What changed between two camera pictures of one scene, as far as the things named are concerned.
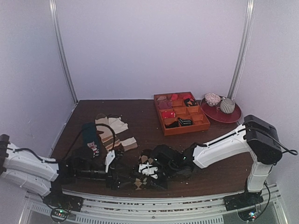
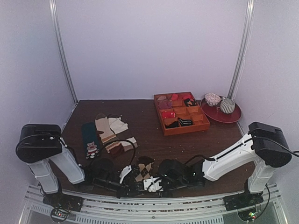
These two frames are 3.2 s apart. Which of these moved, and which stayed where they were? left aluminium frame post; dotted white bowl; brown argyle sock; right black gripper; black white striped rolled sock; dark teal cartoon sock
Moved: brown argyle sock; right black gripper
Stayed: dotted white bowl; dark teal cartoon sock; black white striped rolled sock; left aluminium frame post
